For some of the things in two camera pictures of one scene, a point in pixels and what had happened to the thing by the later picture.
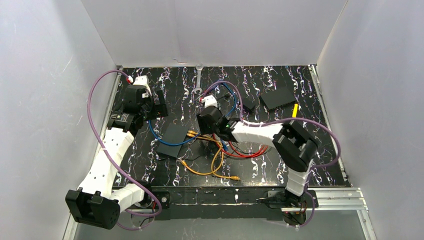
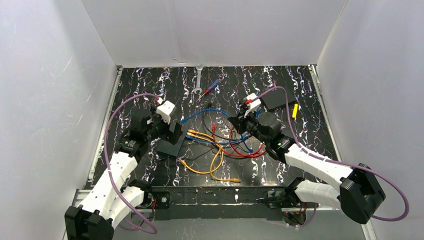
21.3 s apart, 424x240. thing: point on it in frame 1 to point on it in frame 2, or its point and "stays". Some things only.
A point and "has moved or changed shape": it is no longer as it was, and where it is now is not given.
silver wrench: [199, 67] stays
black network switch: [277, 98] stays
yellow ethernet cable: [207, 139] stays
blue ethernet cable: [155, 138] has moved or changed shape
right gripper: [203, 122] to [241, 120]
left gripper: [159, 103] to [175, 132]
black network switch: [175, 134] stays
